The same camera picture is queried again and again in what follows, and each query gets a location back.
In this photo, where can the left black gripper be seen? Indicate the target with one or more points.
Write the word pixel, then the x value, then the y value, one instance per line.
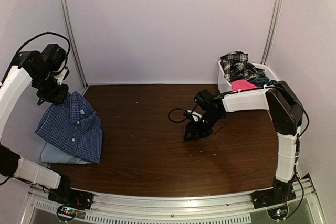
pixel 57 99

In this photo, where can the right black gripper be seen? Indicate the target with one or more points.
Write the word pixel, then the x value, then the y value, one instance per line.
pixel 195 131

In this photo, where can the blue dotted shirt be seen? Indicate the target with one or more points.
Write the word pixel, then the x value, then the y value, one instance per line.
pixel 74 128

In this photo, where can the light blue printed t-shirt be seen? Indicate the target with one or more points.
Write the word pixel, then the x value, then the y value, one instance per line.
pixel 53 155

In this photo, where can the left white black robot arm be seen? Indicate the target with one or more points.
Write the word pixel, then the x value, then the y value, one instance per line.
pixel 44 71

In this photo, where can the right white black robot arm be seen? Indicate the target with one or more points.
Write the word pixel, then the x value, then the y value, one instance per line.
pixel 286 113

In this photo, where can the white plastic laundry basket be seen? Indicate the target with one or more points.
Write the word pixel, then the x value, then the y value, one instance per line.
pixel 224 85

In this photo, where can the pink garment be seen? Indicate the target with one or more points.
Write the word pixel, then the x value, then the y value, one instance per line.
pixel 242 85

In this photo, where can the dark plaid shirt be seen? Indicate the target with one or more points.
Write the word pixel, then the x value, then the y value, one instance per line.
pixel 236 66

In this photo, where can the navy blue garment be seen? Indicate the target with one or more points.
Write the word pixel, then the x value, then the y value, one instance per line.
pixel 261 82

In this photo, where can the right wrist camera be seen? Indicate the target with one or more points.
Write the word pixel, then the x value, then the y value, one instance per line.
pixel 192 115

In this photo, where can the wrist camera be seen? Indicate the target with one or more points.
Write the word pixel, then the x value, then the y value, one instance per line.
pixel 192 115
pixel 62 76

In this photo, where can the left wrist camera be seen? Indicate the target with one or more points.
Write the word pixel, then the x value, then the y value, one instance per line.
pixel 62 76

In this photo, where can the front aluminium frame rail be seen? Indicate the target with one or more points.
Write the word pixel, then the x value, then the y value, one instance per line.
pixel 229 208

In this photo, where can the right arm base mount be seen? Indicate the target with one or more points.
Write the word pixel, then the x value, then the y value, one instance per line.
pixel 274 200

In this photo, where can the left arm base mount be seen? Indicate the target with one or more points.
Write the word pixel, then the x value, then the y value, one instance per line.
pixel 72 204

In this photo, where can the left aluminium frame post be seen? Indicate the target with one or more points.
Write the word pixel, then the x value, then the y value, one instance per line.
pixel 73 47

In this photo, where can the aluminium frame post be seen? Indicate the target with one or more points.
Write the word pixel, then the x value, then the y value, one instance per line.
pixel 73 47
pixel 272 30

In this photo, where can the right aluminium frame post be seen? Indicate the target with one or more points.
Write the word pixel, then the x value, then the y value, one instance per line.
pixel 272 30

